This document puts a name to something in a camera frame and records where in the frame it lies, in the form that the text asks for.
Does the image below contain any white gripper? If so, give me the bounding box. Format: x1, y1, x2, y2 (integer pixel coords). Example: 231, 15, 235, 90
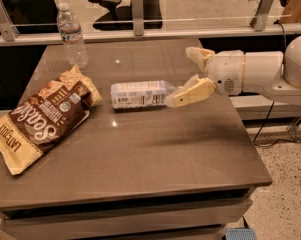
165, 46, 245, 108

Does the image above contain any blue label plastic bottle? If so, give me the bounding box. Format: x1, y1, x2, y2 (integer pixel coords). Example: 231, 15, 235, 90
110, 80, 176, 109

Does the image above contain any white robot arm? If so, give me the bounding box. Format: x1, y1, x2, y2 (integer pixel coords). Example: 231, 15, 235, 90
166, 36, 301, 108

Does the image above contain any clear plastic water bottle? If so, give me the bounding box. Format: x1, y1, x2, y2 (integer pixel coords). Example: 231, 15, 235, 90
57, 2, 88, 69

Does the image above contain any black office chair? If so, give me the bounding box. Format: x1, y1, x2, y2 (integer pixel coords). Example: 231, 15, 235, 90
88, 0, 163, 31

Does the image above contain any brown yellow chip bag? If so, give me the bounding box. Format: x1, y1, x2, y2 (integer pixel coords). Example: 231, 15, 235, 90
0, 67, 102, 175

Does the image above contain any blue perforated object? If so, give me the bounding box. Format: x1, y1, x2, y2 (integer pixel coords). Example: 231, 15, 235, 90
225, 228, 257, 240

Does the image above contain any glass partition panel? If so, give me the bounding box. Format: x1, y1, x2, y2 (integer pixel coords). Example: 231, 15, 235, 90
0, 0, 301, 35

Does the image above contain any right metal glass bracket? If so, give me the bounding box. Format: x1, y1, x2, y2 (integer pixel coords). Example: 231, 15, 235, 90
250, 0, 274, 32

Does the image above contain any metal glass bracket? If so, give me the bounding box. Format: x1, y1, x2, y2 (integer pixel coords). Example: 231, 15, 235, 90
0, 0, 19, 42
131, 0, 144, 37
250, 0, 274, 32

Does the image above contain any black cable on floor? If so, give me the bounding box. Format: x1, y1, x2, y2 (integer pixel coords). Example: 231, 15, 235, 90
252, 100, 301, 148

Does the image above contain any middle metal glass bracket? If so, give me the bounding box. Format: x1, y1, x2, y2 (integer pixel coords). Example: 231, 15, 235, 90
131, 0, 144, 37

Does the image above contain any left metal glass bracket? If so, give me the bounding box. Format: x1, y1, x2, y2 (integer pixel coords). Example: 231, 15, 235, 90
0, 0, 19, 42

